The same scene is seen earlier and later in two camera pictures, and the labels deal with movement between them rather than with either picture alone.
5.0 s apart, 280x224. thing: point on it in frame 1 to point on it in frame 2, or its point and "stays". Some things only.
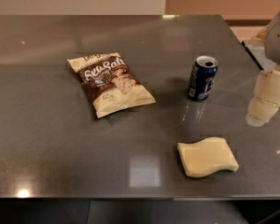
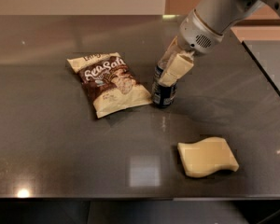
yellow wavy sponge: (206, 156) stays
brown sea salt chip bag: (109, 84) stays
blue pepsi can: (202, 78) to (162, 95)
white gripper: (278, 39) to (196, 35)
